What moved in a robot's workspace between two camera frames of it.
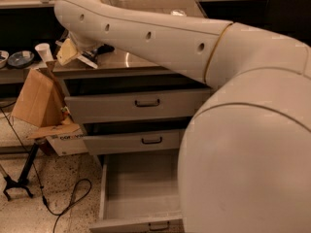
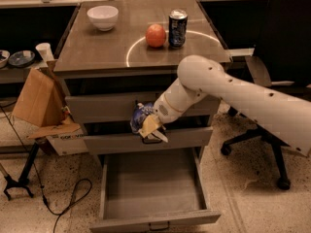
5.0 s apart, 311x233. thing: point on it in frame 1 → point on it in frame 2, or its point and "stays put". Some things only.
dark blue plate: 20,59 stays put
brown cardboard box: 41,102 stays put
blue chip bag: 92,55 → 141,110
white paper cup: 44,49 stays put
